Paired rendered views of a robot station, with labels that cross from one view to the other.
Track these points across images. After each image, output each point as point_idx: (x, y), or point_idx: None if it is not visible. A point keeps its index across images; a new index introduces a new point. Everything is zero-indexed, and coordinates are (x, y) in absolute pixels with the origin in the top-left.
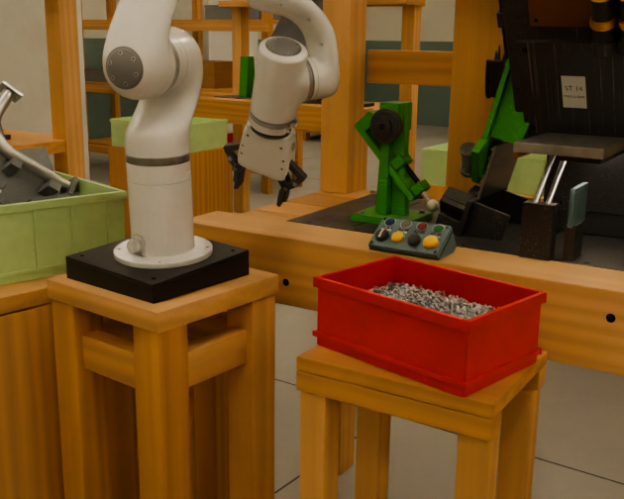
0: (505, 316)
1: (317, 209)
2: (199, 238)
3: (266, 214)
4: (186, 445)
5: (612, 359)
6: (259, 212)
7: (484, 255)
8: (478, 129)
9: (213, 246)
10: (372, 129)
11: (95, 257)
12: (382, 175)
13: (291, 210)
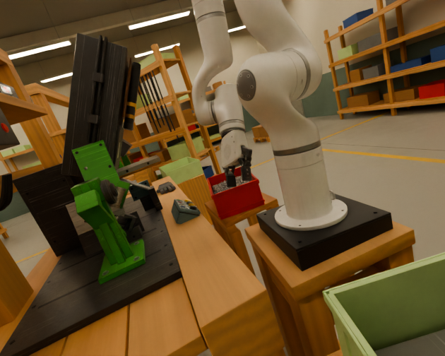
0: None
1: (82, 346)
2: (278, 220)
3: (142, 339)
4: None
5: None
6: (138, 354)
7: (171, 209)
8: None
9: (273, 219)
10: (112, 195)
11: (362, 210)
12: (120, 229)
13: (103, 352)
